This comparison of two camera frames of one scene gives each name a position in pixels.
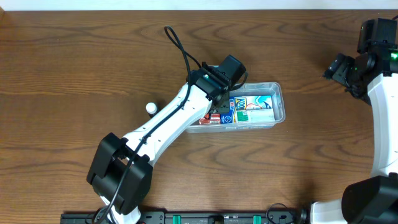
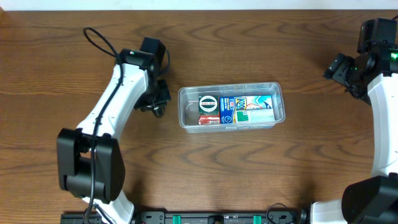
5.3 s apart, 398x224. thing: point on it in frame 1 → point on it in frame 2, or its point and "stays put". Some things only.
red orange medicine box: x=210 y=119 stays put
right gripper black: x=337 y=68 stays put
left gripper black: x=226 y=109 → x=142 y=104
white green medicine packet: x=256 y=116 stays put
